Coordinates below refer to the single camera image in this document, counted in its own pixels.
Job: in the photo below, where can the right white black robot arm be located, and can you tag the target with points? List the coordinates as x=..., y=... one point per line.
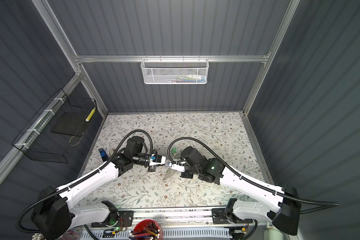
x=283, y=213

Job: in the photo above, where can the black wire wall basket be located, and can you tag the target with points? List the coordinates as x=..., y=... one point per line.
x=56, y=134

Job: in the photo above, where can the white mesh wall basket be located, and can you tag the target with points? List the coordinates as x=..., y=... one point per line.
x=175, y=71

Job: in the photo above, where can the white plastic bottle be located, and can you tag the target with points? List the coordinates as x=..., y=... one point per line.
x=273, y=234

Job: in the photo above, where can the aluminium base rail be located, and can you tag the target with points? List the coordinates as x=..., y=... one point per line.
x=174, y=217

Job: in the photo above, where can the blue usb stick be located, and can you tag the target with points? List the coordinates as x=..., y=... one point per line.
x=104, y=155

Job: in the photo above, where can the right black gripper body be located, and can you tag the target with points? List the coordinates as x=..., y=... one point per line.
x=187, y=172

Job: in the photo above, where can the grey strap metal keyring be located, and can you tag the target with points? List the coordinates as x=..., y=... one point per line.
x=170, y=172

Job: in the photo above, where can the yellow marker pen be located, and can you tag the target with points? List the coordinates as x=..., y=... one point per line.
x=90, y=115

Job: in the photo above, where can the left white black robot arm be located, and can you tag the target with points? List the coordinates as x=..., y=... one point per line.
x=55, y=214

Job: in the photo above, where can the green tag key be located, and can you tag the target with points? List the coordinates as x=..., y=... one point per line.
x=174, y=152

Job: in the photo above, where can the clear pencil jar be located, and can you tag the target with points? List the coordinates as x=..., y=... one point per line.
x=38, y=236

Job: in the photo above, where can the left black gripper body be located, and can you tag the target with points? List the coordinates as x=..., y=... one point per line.
x=152, y=169

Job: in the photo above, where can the red pencil cup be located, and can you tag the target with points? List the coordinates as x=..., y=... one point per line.
x=147, y=230

